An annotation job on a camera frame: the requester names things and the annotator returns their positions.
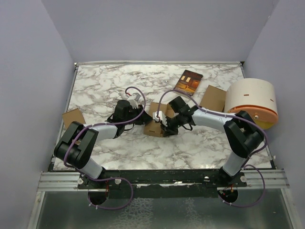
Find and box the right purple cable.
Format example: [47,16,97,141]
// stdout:
[156,89,267,208]

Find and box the white orange tape dispenser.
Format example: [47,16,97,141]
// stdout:
[224,78,279,130]

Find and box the black mounting rail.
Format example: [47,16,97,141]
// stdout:
[78,169,246,198]

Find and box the folded brown cardboard box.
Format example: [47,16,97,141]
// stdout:
[199,85,226,112]

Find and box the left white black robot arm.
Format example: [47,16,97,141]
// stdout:
[54,100,153,188]

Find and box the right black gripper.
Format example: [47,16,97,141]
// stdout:
[160,114,184,137]

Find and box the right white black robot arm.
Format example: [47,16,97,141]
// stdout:
[153,96,266,187]

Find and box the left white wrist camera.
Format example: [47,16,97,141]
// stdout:
[127,93,141,108]

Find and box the dark orange paperback book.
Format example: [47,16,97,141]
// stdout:
[173,70,203,96]

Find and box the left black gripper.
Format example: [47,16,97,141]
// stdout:
[123,104,153,125]

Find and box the small cardboard piece left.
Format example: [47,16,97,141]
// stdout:
[62,108,86,129]

